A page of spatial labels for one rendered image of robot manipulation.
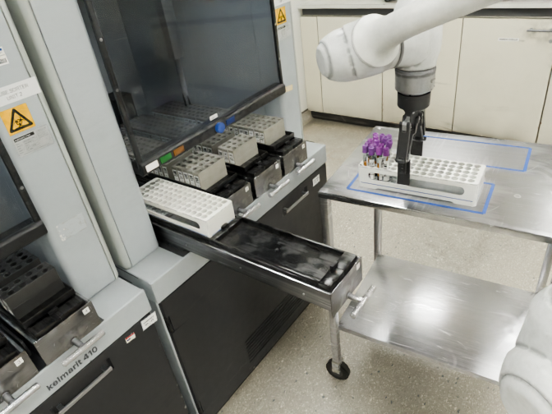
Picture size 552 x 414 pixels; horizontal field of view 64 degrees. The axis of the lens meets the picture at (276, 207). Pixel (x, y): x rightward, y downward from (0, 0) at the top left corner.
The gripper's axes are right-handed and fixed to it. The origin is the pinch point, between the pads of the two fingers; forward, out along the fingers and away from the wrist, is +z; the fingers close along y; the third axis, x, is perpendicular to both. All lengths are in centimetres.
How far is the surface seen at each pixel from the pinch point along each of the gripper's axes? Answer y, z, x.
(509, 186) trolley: 6.9, 5.3, -23.1
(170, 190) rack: -30, 2, 57
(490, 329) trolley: 9, 59, -26
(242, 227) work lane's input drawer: -31.1, 7.2, 33.0
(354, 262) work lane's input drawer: -32.8, 6.9, 1.9
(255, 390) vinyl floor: -28, 88, 45
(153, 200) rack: -36, 2, 58
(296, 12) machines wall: 204, 3, 144
